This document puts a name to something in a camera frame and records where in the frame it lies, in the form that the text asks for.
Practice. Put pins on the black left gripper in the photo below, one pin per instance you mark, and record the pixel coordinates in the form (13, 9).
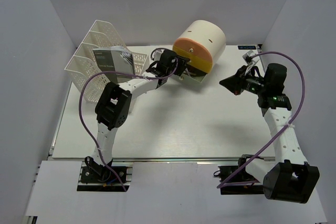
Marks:
(180, 68)

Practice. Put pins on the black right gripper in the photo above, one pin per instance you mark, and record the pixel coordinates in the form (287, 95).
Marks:
(235, 83)

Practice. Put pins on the orange drawer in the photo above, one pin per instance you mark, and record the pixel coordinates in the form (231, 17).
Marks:
(194, 50)

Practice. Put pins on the yellow drawer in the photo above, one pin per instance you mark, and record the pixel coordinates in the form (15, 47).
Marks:
(203, 66)

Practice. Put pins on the cream round drawer cabinet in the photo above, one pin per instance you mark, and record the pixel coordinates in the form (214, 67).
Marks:
(208, 35)

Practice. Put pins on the grey setup guide booklet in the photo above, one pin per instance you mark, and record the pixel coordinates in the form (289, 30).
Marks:
(116, 58)

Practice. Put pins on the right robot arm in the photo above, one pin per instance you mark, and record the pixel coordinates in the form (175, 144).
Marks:
(291, 178)

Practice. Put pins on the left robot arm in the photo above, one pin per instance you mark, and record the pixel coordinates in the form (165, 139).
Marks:
(115, 101)

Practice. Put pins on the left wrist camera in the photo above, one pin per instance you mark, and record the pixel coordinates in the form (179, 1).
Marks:
(156, 54)

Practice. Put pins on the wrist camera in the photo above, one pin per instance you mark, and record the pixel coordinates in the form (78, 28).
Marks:
(156, 54)
(248, 58)

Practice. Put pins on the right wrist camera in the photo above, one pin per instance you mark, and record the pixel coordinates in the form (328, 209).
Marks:
(248, 58)

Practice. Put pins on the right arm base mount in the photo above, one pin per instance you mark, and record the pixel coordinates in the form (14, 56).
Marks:
(242, 182)

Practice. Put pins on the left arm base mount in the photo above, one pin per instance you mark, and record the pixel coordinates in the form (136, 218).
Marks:
(97, 178)

